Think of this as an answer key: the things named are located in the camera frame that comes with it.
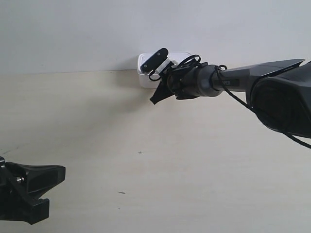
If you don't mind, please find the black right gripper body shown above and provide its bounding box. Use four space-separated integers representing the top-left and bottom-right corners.
167 62 208 100

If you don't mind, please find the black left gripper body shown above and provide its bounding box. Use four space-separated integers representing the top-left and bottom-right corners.
0 157 27 216

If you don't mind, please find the white lidded plastic container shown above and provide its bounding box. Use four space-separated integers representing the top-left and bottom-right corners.
137 52 191 89

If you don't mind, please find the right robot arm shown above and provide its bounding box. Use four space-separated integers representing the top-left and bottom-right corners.
150 59 311 138

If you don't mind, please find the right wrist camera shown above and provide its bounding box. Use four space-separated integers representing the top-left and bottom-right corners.
140 48 178 75

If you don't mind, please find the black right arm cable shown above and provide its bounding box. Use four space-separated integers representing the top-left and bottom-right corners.
147 54 311 149

